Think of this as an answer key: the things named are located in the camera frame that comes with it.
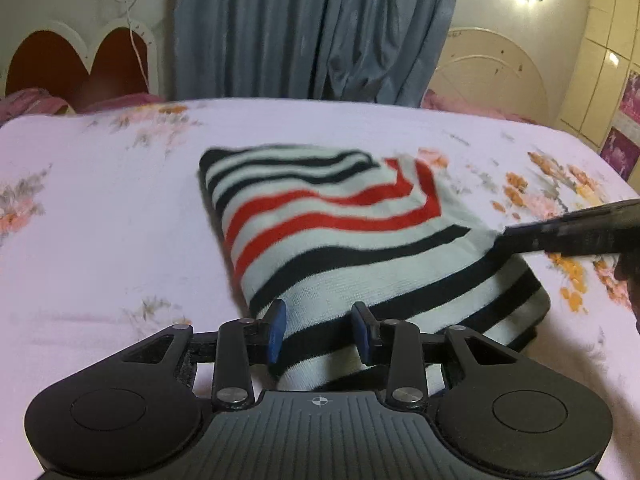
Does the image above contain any pink wall poster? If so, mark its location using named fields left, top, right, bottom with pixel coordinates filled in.
left=599, top=127, right=640, bottom=179
left=617, top=70, right=640, bottom=124

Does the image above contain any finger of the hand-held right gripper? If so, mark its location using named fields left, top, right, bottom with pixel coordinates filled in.
left=492, top=198, right=640, bottom=253

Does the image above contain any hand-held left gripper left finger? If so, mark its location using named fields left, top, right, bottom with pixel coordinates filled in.
left=122, top=299, right=288, bottom=411

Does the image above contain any white cord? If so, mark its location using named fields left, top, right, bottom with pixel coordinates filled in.
left=99, top=0, right=152, bottom=87

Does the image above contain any cream arched headboard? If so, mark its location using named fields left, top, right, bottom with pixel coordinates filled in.
left=429, top=27, right=552, bottom=124

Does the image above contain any grey-blue curtain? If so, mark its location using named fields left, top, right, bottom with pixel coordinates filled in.
left=171, top=0, right=467, bottom=109

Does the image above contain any person's right hand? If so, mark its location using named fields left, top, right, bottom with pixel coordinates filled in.
left=613, top=250, right=640, bottom=337

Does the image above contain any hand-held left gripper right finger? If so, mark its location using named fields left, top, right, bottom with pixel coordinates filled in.
left=351, top=301, right=523, bottom=411

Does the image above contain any pink floral bed sheet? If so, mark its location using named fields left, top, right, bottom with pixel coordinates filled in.
left=0, top=97, right=640, bottom=480

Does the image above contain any cream wardrobe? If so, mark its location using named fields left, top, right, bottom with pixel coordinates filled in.
left=554, top=0, right=640, bottom=182

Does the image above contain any pink cloth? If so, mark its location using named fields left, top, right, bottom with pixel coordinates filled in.
left=420, top=88, right=540, bottom=124

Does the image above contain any red headboard with white frame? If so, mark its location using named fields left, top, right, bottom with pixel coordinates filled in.
left=0, top=19, right=164, bottom=114

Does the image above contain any black white red striped sweater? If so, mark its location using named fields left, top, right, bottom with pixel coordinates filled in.
left=197, top=143, right=552, bottom=394

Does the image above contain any pink pillow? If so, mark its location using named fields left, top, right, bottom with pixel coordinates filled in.
left=0, top=86, right=167, bottom=124

